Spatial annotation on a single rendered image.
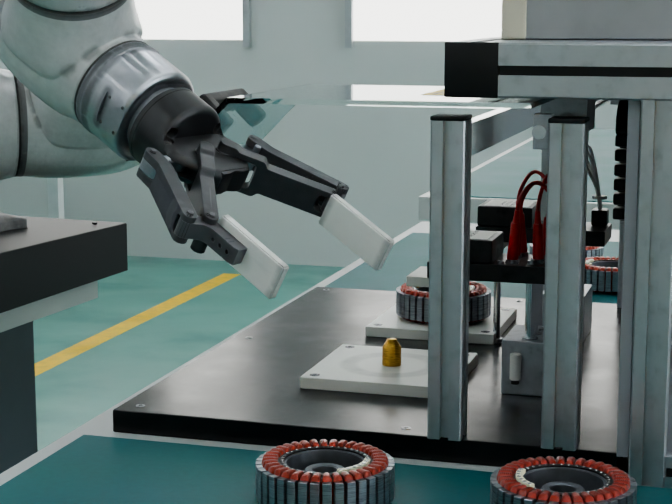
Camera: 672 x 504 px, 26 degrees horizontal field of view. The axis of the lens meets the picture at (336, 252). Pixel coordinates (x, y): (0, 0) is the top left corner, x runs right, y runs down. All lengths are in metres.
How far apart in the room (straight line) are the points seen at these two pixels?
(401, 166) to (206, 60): 1.01
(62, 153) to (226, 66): 4.48
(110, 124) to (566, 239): 0.39
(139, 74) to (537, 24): 0.36
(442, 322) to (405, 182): 5.10
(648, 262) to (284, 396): 0.41
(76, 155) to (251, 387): 0.75
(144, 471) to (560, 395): 0.36
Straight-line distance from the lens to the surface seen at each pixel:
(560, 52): 1.20
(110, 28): 1.25
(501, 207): 1.66
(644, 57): 1.19
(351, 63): 6.39
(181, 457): 1.31
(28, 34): 1.26
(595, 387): 1.48
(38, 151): 2.11
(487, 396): 1.43
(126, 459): 1.31
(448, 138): 1.25
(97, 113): 1.24
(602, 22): 1.31
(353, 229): 1.20
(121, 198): 6.83
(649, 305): 1.22
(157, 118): 1.20
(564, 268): 1.24
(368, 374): 1.46
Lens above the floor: 1.14
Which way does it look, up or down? 10 degrees down
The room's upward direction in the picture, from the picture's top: straight up
